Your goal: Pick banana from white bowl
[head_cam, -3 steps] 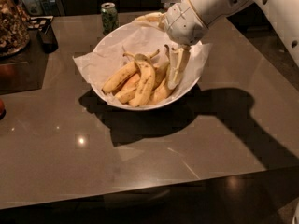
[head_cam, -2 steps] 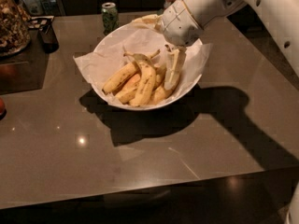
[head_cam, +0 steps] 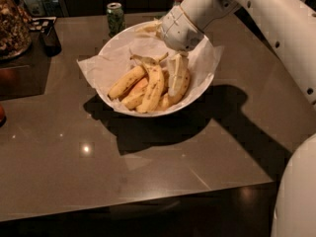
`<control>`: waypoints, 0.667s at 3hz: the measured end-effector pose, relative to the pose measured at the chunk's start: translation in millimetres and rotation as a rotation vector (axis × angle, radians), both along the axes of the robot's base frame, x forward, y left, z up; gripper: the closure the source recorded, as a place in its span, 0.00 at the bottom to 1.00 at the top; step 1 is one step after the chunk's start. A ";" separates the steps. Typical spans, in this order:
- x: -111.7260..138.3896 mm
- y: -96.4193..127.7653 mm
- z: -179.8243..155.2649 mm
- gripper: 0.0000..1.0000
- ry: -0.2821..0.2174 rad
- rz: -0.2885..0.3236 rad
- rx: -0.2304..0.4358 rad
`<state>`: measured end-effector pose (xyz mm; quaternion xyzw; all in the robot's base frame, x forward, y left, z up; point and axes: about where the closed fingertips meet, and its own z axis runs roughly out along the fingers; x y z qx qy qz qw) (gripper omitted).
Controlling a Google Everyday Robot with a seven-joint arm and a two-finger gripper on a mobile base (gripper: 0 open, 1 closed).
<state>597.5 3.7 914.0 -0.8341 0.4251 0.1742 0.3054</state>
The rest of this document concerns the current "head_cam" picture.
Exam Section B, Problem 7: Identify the pale lower banana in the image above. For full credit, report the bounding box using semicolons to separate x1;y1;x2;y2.
121;77;148;110

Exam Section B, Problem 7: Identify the yellow banana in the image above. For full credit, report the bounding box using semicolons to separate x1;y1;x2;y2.
156;69;191;111
108;66;145;100

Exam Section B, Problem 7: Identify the glass jar of snacks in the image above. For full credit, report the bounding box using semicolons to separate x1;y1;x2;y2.
0;0;32;60

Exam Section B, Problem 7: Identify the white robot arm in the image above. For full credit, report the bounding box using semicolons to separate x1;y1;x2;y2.
158;0;316;237

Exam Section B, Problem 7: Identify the red round object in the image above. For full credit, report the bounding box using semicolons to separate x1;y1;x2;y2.
0;105;6;124

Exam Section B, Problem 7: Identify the green soda can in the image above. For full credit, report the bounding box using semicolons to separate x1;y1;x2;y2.
107;2;125;38

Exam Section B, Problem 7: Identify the spotted middle banana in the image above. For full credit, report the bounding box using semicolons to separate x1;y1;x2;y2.
130;52;169;113

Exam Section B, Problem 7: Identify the white bowl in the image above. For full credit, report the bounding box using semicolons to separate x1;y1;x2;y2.
95;22;223;118

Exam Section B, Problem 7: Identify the dark phone stand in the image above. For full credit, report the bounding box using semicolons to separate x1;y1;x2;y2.
39;21;61;57

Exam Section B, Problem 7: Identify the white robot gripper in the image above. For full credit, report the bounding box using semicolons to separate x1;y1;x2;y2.
135;6;204;82

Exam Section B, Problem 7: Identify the white paper liner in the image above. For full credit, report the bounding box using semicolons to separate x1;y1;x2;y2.
78;22;224;118

